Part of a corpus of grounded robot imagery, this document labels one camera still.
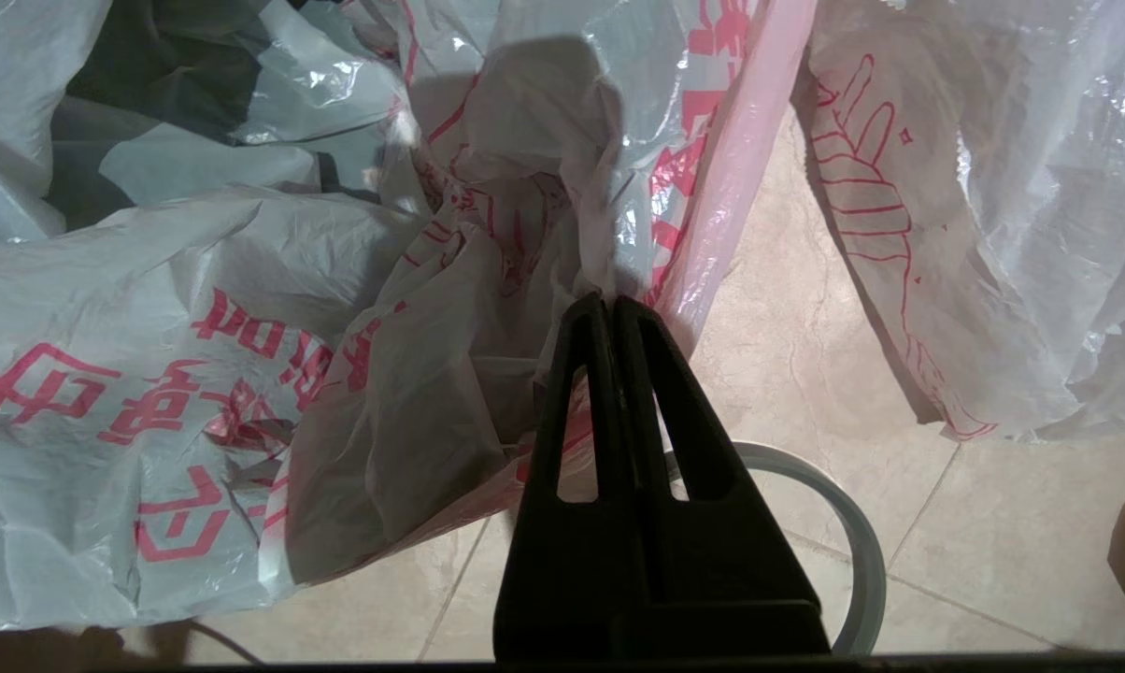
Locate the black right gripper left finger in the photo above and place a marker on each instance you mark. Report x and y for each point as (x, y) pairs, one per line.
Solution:
(572, 570)

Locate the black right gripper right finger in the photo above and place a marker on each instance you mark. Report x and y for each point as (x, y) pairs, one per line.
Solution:
(731, 579)

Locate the white red-printed trash bag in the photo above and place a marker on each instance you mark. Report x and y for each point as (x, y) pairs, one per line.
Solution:
(992, 215)
(245, 374)

